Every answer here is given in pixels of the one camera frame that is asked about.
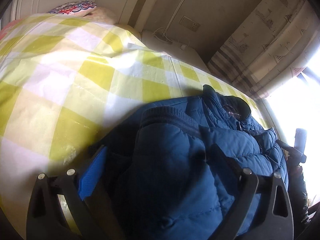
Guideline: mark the blue quilted puffer jacket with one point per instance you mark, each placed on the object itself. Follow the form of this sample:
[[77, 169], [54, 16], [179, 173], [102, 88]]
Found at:
[[166, 174]]

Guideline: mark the cream patterned curtain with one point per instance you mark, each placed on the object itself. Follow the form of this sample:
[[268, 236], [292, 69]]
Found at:
[[271, 46]]

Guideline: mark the floral patterned pillow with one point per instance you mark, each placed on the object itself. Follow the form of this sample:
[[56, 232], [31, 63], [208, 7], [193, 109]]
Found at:
[[78, 9]]

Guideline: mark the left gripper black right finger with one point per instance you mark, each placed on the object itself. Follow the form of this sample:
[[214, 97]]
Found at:
[[276, 221]]

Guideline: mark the beige yellow pillow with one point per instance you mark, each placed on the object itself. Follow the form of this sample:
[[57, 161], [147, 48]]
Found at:
[[105, 15]]

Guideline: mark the yellow white checked bed sheet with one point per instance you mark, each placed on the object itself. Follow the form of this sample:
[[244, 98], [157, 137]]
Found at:
[[65, 83]]

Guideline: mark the white bedside table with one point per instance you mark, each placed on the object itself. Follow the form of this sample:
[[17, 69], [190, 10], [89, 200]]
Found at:
[[187, 55]]

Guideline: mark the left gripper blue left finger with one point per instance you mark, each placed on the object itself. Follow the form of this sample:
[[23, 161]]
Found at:
[[45, 218]]

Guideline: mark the beige wall socket plate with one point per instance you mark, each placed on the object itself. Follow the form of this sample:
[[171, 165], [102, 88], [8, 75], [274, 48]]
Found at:
[[189, 23]]

